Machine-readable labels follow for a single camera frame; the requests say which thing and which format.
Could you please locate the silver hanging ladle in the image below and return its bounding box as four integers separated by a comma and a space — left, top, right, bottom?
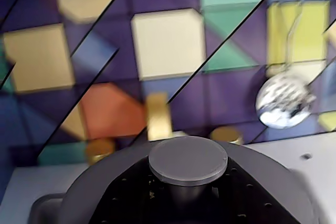
255, 0, 317, 130

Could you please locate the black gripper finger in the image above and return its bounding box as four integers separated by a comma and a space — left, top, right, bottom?
88, 157, 184, 224
188, 159, 299, 224

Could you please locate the grey black robot wrist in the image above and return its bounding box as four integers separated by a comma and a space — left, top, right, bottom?
61, 136, 320, 224

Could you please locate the yellow rectangular block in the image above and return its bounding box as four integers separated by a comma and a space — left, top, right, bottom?
145, 92, 173, 141

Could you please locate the gold faucet knob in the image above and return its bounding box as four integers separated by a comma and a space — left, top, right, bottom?
86, 138, 116, 166
209, 126, 244, 145

